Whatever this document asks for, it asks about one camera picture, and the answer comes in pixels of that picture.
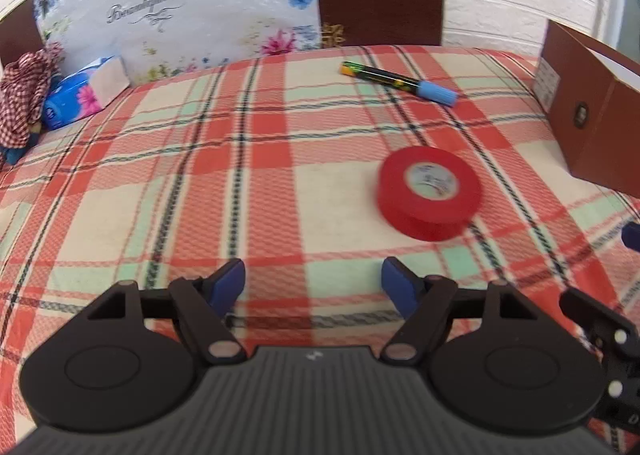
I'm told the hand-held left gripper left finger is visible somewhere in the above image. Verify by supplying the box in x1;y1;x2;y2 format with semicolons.
87;259;247;363

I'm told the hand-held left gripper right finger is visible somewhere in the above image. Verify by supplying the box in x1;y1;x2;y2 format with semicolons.
381;257;541;363

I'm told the red tape roll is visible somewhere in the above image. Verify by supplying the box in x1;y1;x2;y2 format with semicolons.
376;146;484;241

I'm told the brown cardboard box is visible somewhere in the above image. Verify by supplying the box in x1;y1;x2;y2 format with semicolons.
531;19;640;198

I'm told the red plaid blanket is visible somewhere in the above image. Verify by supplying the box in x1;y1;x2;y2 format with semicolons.
0;45;640;455

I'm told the black marker pen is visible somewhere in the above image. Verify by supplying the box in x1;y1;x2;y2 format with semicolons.
341;60;460;107

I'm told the blue tissue pack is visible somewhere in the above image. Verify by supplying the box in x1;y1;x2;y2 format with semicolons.
41;55;131;131

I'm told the dark blue cloth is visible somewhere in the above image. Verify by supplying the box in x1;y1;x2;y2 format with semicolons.
0;120;43;166

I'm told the floral plastic bag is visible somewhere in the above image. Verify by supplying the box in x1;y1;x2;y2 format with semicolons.
32;0;323;86

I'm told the red checkered cloth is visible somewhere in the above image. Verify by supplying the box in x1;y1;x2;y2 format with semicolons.
0;42;65;148

